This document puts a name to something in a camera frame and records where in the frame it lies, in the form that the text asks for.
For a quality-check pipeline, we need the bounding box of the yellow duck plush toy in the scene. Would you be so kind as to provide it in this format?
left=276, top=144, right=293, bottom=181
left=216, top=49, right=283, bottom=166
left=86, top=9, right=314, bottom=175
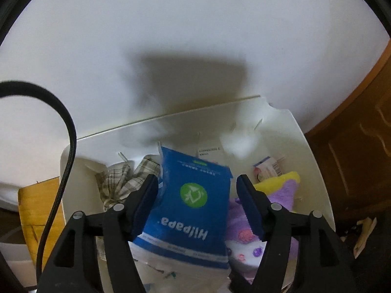
left=254, top=171, right=301, bottom=195

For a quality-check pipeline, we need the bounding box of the plaid fabric bow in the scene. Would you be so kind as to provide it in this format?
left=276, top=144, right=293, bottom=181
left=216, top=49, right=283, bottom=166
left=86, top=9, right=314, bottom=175
left=95, top=155, right=161, bottom=211

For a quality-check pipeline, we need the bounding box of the pink tissue pack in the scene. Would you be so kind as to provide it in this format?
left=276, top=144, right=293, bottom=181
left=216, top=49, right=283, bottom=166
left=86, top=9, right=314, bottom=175
left=253, top=156, right=282, bottom=183

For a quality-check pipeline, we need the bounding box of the purple plush toy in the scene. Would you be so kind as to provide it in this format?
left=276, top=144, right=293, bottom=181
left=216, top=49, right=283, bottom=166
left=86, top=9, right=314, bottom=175
left=225, top=178, right=300, bottom=281

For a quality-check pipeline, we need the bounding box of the blue Hiipapa wipes pack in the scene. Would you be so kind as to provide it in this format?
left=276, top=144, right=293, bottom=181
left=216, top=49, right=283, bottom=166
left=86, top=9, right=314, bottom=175
left=133, top=147, right=232, bottom=270

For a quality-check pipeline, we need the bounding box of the white green medicine box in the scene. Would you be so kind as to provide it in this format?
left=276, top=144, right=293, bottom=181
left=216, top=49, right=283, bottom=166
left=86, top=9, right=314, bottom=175
left=197, top=146, right=226, bottom=166

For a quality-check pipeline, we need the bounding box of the white plastic storage bin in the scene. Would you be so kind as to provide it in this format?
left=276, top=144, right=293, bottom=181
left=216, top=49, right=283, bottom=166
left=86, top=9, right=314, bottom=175
left=59, top=94, right=336, bottom=293

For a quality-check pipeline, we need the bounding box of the white curved chair back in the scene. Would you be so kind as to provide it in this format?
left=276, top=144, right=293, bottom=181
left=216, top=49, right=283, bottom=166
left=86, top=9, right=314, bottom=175
left=0, top=182, right=20, bottom=212

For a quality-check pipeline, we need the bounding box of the black cable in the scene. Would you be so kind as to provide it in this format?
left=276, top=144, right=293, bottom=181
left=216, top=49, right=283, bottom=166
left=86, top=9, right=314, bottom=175
left=0, top=80, right=78, bottom=281

